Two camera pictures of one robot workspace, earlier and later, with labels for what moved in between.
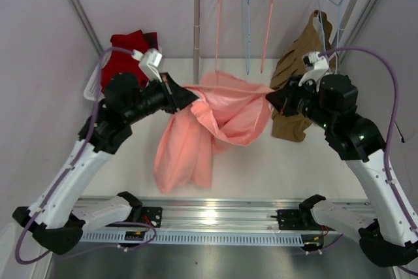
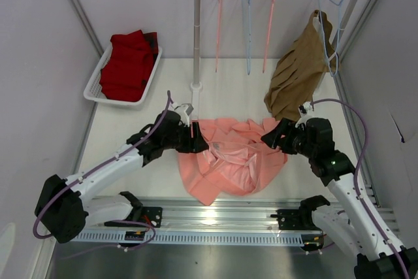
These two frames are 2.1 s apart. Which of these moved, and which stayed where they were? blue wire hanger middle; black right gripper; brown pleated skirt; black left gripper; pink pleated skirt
Moved: pink pleated skirt; black right gripper; black left gripper
Stayed: brown pleated skirt; blue wire hanger middle
